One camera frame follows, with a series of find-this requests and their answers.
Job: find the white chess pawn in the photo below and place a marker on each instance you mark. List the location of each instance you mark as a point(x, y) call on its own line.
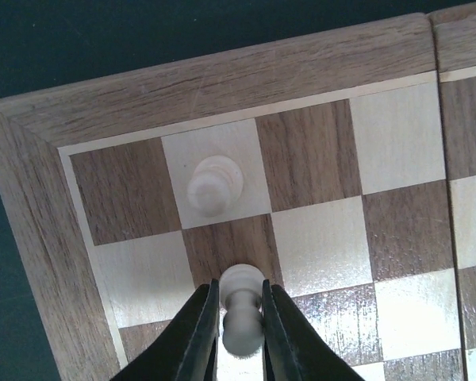
point(240, 293)
point(215, 185)

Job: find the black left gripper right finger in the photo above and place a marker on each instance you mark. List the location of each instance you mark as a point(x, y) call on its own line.
point(292, 349)

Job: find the wooden chess board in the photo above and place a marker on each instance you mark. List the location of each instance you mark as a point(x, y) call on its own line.
point(358, 151)

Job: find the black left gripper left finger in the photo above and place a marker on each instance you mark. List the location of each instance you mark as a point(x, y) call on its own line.
point(187, 348)

